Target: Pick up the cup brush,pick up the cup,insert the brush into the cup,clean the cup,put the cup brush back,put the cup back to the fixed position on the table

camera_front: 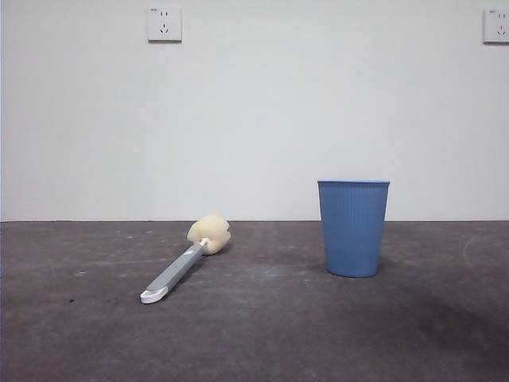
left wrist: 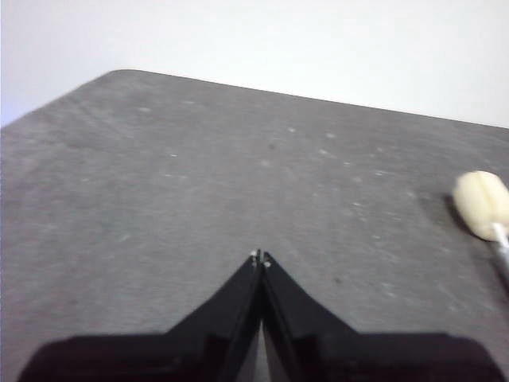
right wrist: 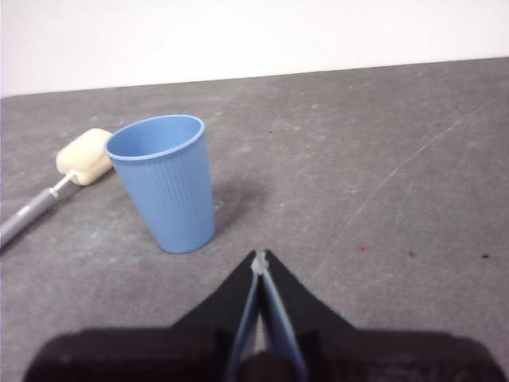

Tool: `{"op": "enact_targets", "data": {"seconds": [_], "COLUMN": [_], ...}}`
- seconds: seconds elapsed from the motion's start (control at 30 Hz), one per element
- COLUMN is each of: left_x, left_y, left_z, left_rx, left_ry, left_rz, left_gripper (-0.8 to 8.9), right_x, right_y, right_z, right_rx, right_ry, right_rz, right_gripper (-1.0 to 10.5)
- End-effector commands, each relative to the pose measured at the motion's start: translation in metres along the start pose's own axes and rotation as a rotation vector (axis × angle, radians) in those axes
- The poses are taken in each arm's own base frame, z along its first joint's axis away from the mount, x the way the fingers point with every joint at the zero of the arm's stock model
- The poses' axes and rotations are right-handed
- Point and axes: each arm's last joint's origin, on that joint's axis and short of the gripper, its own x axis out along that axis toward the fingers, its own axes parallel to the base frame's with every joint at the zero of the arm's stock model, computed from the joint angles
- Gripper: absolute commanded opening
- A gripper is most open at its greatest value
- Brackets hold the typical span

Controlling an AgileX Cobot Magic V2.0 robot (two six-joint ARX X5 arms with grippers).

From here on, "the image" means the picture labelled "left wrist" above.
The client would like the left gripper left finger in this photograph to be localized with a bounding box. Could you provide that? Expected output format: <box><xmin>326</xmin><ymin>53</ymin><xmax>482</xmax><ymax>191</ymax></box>
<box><xmin>17</xmin><ymin>248</ymin><xmax>263</xmax><ymax>382</ymax></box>

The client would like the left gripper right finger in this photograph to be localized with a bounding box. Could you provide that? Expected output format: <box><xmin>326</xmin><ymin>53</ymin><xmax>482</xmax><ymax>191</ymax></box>
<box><xmin>261</xmin><ymin>250</ymin><xmax>498</xmax><ymax>382</ymax></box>

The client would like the grey-handled sponge cup brush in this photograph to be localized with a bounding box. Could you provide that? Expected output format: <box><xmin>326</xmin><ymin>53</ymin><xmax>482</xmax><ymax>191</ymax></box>
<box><xmin>451</xmin><ymin>170</ymin><xmax>509</xmax><ymax>283</ymax></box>

